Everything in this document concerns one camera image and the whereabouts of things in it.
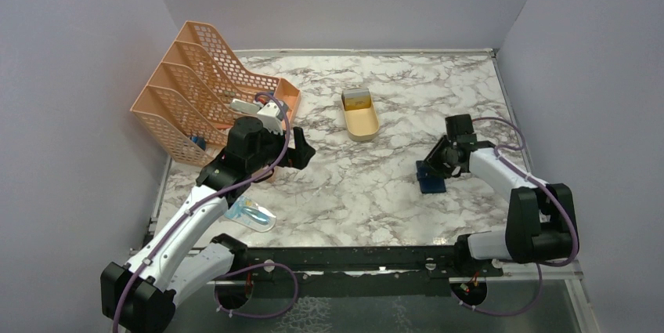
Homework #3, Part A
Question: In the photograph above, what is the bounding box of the white grey eraser box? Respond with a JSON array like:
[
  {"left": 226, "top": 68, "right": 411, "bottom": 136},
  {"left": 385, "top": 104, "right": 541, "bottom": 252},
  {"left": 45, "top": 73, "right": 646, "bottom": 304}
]
[{"left": 229, "top": 99, "right": 262, "bottom": 115}]

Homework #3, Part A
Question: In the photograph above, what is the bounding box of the purple cable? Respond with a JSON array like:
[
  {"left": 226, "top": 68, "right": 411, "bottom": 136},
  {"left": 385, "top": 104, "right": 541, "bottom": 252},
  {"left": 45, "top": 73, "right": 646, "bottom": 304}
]
[
  {"left": 449, "top": 116, "right": 579, "bottom": 317},
  {"left": 111, "top": 92, "right": 299, "bottom": 333}
]

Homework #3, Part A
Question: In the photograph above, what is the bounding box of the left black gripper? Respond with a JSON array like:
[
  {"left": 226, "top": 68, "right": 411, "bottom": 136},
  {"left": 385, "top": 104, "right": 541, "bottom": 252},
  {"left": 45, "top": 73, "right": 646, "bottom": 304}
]
[{"left": 247, "top": 121, "right": 315, "bottom": 173}]

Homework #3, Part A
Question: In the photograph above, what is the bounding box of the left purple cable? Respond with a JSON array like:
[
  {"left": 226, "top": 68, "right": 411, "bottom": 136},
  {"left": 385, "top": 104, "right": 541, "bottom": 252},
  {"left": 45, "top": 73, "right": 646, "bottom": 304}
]
[{"left": 111, "top": 92, "right": 299, "bottom": 333}]

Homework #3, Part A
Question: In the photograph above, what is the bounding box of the dark blue card holder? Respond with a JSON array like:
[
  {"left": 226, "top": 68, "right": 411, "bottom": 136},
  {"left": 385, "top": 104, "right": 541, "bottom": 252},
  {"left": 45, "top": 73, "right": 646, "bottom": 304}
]
[{"left": 417, "top": 176, "right": 447, "bottom": 194}]

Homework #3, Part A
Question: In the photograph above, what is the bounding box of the stack of credit cards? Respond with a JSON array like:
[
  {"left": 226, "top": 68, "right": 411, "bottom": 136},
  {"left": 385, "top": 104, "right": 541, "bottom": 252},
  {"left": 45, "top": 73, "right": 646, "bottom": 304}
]
[{"left": 341, "top": 88, "right": 372, "bottom": 111}]

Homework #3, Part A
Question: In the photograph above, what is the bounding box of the orange plastic file organizer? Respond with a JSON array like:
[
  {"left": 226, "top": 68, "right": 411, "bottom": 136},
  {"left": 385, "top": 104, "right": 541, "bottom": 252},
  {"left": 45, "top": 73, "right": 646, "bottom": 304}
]
[{"left": 131, "top": 20, "right": 301, "bottom": 166}]

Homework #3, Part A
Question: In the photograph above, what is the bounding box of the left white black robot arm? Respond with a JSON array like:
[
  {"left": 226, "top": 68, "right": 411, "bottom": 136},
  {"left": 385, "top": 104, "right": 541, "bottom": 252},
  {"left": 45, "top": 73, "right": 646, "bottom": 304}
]
[{"left": 100, "top": 117, "right": 316, "bottom": 332}]

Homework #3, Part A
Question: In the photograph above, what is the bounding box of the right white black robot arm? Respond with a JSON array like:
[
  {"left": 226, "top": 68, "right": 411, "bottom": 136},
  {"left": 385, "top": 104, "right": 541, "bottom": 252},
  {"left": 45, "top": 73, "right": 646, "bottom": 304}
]
[{"left": 422, "top": 114, "right": 579, "bottom": 276}]

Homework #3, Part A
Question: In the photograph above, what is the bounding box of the beige oval tray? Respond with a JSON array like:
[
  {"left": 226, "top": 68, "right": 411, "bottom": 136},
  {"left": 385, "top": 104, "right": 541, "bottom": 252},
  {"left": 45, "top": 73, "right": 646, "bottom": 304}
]
[{"left": 342, "top": 99, "right": 380, "bottom": 142}]

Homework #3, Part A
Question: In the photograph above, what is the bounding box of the black mounting rail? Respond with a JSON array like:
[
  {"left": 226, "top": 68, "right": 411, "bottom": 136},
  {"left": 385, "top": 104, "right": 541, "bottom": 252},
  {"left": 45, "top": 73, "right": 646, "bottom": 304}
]
[{"left": 212, "top": 245, "right": 503, "bottom": 304}]

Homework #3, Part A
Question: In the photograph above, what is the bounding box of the blue item in organizer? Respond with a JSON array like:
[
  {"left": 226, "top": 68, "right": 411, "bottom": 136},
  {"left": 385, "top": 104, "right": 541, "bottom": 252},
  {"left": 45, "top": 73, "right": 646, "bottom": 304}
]
[{"left": 189, "top": 136, "right": 207, "bottom": 150}]

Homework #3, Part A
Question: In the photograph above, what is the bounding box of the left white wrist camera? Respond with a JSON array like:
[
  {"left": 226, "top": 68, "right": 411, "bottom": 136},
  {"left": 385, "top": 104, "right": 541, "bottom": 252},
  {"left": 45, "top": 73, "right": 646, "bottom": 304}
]
[{"left": 256, "top": 102, "right": 288, "bottom": 136}]

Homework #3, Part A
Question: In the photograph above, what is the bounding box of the clear blister pack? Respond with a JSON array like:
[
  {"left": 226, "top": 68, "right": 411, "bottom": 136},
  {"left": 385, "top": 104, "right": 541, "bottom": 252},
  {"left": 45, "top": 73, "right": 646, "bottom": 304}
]
[{"left": 223, "top": 196, "right": 277, "bottom": 233}]

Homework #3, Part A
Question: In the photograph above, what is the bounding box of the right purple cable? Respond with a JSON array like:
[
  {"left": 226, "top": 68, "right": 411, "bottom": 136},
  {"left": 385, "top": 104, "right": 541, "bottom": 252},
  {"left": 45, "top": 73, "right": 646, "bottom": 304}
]
[{"left": 449, "top": 116, "right": 579, "bottom": 317}]

